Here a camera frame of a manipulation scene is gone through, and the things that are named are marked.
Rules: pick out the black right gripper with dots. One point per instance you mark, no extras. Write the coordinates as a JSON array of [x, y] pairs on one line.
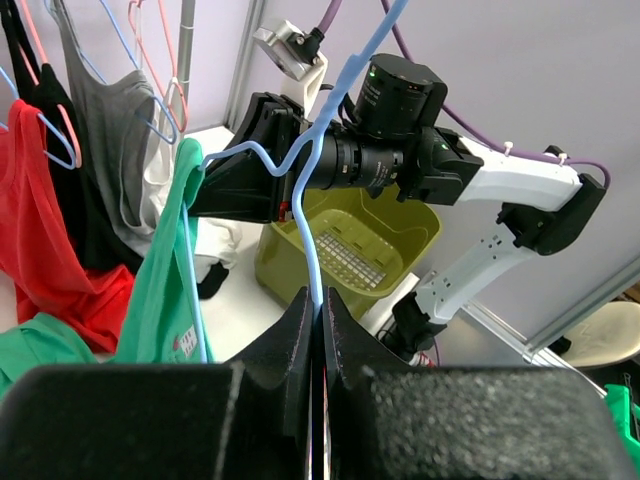
[[237, 186]]

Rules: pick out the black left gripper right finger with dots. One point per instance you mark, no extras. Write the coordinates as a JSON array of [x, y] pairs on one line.
[[389, 420]]

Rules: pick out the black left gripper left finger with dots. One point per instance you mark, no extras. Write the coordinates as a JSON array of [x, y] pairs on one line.
[[245, 418]]

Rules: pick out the green tank top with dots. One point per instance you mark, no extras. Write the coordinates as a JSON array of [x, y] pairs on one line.
[[163, 322]]

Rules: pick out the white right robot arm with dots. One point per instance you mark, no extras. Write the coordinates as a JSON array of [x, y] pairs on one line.
[[376, 132]]

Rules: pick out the blue hanger under grey top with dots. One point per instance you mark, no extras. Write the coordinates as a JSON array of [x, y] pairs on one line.
[[85, 79]]

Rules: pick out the grey tank top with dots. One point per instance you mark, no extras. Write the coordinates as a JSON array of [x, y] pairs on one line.
[[117, 143]]

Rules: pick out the pink hanger under black top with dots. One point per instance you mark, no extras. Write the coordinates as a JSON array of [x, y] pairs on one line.
[[62, 126]]

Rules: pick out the black tank top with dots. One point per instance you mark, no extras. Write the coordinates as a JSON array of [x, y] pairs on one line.
[[91, 234]]

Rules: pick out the red tank top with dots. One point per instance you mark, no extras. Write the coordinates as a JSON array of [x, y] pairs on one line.
[[36, 252]]

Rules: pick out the blue hanger under red top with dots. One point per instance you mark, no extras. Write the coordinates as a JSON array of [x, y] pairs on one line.
[[13, 89]]

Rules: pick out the olive green plastic basket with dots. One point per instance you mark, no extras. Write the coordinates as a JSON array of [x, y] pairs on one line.
[[365, 246]]

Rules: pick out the silver clothes rack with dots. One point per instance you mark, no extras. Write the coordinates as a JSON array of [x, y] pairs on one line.
[[185, 44]]

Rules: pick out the beige chair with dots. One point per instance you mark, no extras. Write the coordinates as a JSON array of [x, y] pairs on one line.
[[607, 337]]

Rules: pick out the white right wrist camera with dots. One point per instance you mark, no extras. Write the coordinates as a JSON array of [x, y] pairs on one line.
[[297, 55]]

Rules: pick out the aluminium corner frame post right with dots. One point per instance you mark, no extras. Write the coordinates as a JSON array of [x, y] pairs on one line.
[[547, 347]]

